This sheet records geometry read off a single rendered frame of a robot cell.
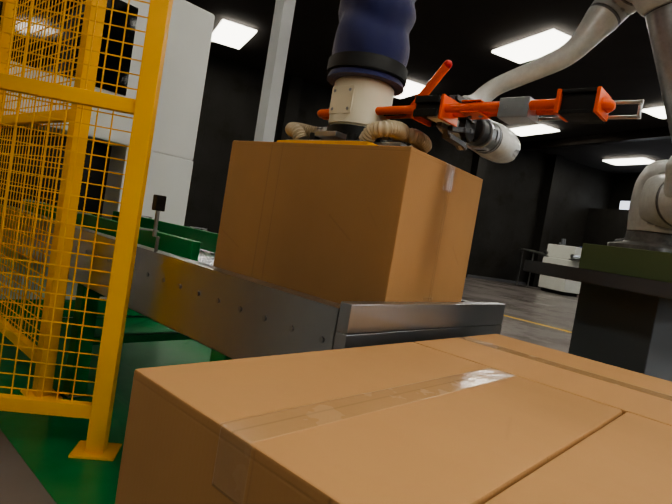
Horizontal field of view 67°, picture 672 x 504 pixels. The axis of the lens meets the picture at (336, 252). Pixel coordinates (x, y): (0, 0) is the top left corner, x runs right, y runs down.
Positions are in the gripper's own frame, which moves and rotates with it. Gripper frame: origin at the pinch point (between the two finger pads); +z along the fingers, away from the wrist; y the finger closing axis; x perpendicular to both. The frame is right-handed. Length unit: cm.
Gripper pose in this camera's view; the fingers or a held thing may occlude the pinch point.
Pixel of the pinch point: (440, 111)
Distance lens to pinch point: 134.3
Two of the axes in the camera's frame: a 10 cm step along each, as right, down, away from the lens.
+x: -7.3, -1.6, 6.7
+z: -6.6, -0.9, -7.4
